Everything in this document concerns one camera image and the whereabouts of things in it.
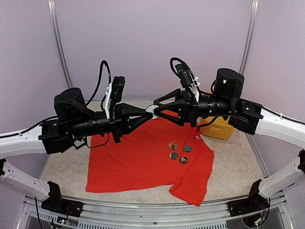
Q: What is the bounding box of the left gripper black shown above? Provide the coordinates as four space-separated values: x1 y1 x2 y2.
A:
69 102 153 143

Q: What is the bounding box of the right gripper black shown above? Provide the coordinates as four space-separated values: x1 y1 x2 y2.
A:
154 87 234 126

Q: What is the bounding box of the blue starry round brooch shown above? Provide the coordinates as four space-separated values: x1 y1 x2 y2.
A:
145 104 159 120

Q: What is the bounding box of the red t-shirt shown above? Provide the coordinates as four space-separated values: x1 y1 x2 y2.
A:
86 118 214 206

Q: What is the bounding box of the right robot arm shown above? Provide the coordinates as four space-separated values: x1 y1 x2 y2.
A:
153 68 305 212

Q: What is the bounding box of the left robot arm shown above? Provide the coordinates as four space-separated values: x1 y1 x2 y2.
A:
0 88 153 212

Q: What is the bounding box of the yellow round brooch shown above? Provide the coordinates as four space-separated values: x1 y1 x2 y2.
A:
169 142 178 150

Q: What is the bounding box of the teal swirl round brooch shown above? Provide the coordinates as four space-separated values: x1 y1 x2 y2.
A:
183 145 193 152

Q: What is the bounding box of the portrait round brooch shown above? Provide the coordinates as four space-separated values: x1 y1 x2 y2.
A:
179 156 189 165

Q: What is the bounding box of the yellow plastic basket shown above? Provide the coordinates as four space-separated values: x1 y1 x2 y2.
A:
199 91 238 140

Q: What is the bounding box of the black display box right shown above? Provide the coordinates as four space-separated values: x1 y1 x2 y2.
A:
73 137 88 150

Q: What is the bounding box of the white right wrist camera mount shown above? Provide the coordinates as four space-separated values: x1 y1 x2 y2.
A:
191 75 201 102

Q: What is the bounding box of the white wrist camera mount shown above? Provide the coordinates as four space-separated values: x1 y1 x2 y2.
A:
103 83 112 120
191 75 201 102

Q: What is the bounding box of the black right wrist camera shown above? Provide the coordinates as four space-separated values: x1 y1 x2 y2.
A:
175 64 192 88

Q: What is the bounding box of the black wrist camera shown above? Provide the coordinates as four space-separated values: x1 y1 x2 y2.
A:
111 76 125 103
175 64 192 88

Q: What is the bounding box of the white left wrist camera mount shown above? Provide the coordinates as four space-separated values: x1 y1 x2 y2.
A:
103 83 112 120

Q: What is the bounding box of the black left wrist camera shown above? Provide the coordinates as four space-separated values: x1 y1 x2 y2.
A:
111 76 125 103

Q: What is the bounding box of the black right camera cable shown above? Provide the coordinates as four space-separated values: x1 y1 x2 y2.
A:
169 57 198 82

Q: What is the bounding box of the black camera cable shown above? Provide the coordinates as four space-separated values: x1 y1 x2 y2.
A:
85 60 112 105
169 57 198 82

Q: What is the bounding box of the black left camera cable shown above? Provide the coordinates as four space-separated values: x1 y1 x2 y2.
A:
85 60 112 105

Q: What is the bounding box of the aluminium front rail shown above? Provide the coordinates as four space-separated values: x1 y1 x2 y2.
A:
14 188 296 229

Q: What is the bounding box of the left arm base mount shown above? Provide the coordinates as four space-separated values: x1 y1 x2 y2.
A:
41 181 84 218

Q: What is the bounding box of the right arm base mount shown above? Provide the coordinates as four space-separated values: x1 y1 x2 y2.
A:
227 179 270 217

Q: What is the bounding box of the right aluminium corner post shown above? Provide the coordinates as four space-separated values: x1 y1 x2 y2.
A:
239 0 259 75

